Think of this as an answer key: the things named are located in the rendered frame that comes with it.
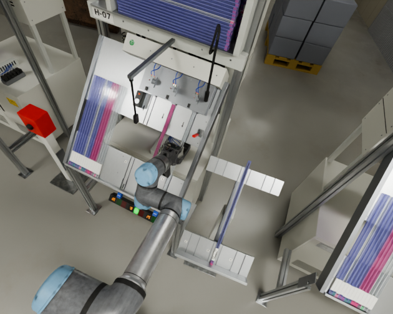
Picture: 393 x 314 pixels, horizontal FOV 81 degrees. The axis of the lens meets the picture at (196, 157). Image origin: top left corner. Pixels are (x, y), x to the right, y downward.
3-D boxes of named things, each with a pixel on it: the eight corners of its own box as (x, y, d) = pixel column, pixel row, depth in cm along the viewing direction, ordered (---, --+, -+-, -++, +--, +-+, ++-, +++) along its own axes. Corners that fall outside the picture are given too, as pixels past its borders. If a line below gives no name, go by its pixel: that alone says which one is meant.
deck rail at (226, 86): (177, 214, 124) (173, 218, 118) (173, 212, 124) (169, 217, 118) (230, 85, 110) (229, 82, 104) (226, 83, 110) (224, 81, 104)
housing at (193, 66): (223, 92, 112) (219, 87, 98) (136, 58, 120) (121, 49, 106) (229, 76, 110) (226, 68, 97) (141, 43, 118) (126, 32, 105)
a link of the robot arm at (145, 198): (155, 217, 87) (161, 194, 83) (128, 205, 89) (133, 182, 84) (163, 206, 94) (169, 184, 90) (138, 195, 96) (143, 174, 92)
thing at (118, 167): (173, 212, 121) (171, 214, 118) (70, 161, 132) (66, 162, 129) (186, 180, 117) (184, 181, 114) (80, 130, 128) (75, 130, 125)
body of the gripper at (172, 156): (184, 147, 103) (173, 155, 92) (178, 163, 106) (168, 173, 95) (168, 140, 104) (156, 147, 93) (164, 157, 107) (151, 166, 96)
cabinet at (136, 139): (188, 218, 193) (196, 181, 144) (117, 184, 205) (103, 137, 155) (216, 163, 231) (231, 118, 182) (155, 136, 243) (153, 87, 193)
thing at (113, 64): (200, 147, 116) (198, 147, 111) (92, 99, 127) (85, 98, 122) (226, 83, 110) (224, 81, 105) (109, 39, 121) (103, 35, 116)
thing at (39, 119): (72, 195, 194) (30, 131, 132) (50, 182, 198) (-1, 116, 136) (92, 174, 208) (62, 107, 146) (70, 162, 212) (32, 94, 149)
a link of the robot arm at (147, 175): (130, 184, 83) (135, 163, 80) (145, 172, 93) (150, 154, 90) (150, 192, 82) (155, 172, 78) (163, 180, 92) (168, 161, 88)
